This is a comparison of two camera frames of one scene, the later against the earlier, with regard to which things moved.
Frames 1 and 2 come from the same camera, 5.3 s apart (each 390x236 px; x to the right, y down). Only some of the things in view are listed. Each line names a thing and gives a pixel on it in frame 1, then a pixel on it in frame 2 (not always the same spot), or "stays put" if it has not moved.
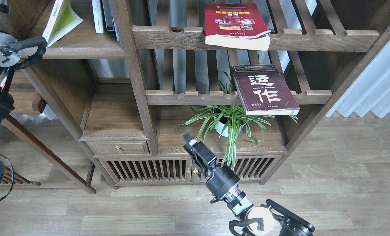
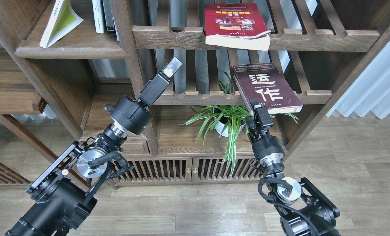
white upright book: x=97 y=16 stays put
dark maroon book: x=263 y=90 stays put
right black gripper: x=223 y=178 to x=265 y=145
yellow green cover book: x=62 y=19 stays put
